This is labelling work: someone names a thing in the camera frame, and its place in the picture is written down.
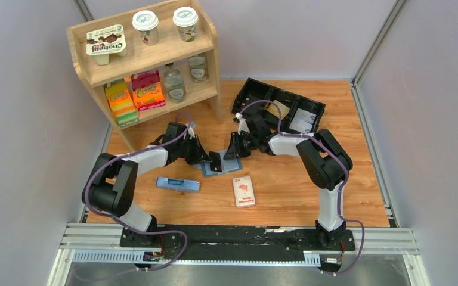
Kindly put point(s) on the left paper coffee cup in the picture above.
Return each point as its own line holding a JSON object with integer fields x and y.
{"x": 146, "y": 22}

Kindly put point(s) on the left clear glass bottle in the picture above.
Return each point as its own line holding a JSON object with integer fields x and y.
{"x": 173, "y": 82}

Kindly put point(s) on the black compartment tray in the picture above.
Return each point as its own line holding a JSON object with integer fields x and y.
{"x": 255, "y": 97}

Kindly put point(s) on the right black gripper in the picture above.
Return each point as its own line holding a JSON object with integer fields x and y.
{"x": 234, "y": 151}

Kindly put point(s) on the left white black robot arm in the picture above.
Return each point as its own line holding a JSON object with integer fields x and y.
{"x": 110, "y": 188}

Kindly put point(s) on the clear glass bottle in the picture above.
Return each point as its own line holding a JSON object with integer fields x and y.
{"x": 198, "y": 67}
{"x": 173, "y": 82}

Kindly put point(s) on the lower grey card in tray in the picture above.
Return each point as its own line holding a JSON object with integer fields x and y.
{"x": 300, "y": 126}

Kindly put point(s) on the gold card in tray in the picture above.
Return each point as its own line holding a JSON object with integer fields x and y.
{"x": 278, "y": 109}

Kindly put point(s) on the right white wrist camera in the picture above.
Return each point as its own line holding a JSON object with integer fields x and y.
{"x": 242, "y": 125}

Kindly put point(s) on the upper grey card in tray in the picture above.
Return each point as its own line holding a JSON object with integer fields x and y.
{"x": 304, "y": 116}

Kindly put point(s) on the white pink sponge packet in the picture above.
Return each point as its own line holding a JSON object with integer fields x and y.
{"x": 243, "y": 191}

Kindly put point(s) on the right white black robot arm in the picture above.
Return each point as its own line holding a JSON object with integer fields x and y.
{"x": 325, "y": 161}

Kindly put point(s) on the right clear glass bottle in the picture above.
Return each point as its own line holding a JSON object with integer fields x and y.
{"x": 198, "y": 67}

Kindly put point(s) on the Chobani yogurt pack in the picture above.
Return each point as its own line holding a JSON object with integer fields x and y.
{"x": 101, "y": 43}

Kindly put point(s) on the right paper coffee cup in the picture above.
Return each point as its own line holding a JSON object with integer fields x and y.
{"x": 186, "y": 19}

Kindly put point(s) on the red orange Scrub Mommy box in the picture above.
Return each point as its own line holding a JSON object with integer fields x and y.
{"x": 147, "y": 90}

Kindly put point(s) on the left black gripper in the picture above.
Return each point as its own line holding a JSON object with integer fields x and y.
{"x": 200, "y": 156}

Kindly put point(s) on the black card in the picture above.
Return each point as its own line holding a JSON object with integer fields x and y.
{"x": 215, "y": 164}

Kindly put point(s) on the blue leather card holder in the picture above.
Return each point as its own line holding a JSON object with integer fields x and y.
{"x": 228, "y": 166}

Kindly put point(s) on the multicolour sponge stack pack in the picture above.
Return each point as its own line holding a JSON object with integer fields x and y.
{"x": 121, "y": 103}

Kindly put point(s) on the wooden two-tier shelf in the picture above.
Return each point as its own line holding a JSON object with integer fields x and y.
{"x": 141, "y": 58}

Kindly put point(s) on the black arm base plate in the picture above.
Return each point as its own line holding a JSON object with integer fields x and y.
{"x": 235, "y": 243}

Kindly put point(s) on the grey card in tray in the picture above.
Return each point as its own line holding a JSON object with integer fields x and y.
{"x": 300, "y": 126}
{"x": 304, "y": 116}

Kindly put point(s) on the blue flat box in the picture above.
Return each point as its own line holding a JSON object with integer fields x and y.
{"x": 183, "y": 185}

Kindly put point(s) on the aluminium frame rail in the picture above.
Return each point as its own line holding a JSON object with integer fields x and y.
{"x": 110, "y": 254}

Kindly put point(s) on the paper coffee cup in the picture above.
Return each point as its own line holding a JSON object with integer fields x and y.
{"x": 186, "y": 19}
{"x": 146, "y": 22}

